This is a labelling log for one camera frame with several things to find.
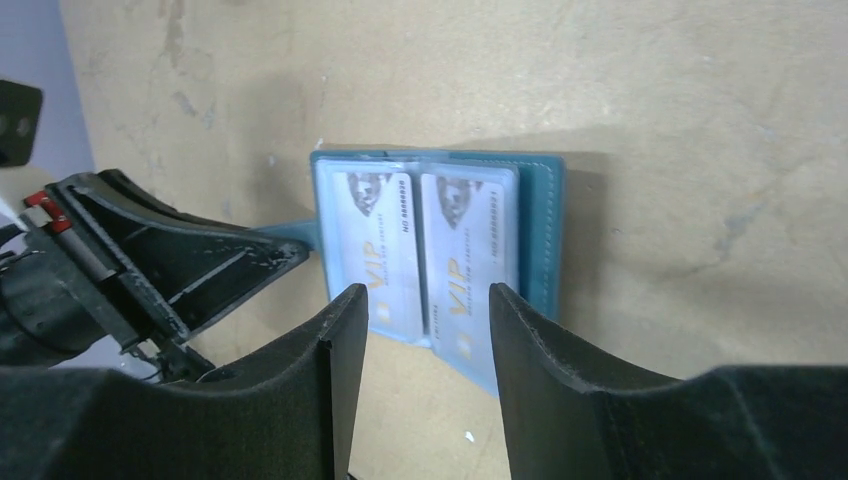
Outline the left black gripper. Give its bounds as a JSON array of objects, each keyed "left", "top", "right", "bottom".
[{"left": 1, "top": 169, "right": 310, "bottom": 383}]

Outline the silver VIP card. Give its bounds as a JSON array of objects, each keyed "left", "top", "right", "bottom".
[
  {"left": 326, "top": 171, "right": 424, "bottom": 344},
  {"left": 421, "top": 173, "right": 510, "bottom": 378}
]

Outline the blue leather card holder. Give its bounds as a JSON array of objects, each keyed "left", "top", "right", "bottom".
[{"left": 269, "top": 150, "right": 566, "bottom": 394}]

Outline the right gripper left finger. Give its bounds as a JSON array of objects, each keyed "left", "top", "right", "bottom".
[{"left": 1, "top": 284, "right": 368, "bottom": 479}]

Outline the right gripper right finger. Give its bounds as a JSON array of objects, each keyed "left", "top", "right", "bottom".
[{"left": 490, "top": 284, "right": 847, "bottom": 479}]

